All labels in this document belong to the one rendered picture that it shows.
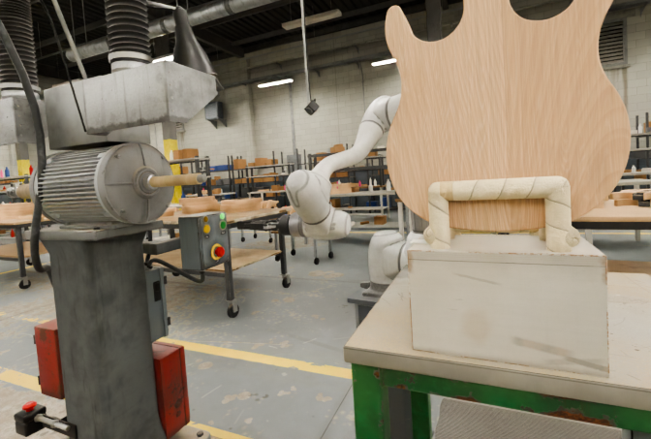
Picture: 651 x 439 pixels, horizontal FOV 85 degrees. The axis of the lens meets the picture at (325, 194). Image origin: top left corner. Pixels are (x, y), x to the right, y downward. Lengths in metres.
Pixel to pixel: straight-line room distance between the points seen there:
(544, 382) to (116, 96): 1.06
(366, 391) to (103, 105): 0.91
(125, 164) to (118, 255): 0.33
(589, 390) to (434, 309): 0.22
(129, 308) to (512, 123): 1.25
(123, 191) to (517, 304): 1.01
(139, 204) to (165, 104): 0.39
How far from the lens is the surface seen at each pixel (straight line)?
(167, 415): 1.62
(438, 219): 0.61
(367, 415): 0.75
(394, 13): 0.70
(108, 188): 1.16
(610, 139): 0.65
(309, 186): 1.03
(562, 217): 0.61
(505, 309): 0.63
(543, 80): 0.65
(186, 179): 1.08
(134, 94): 1.01
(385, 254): 1.53
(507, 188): 0.60
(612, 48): 12.56
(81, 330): 1.41
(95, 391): 1.45
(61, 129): 1.40
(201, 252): 1.37
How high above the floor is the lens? 1.23
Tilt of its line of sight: 3 degrees down
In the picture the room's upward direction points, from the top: 4 degrees counter-clockwise
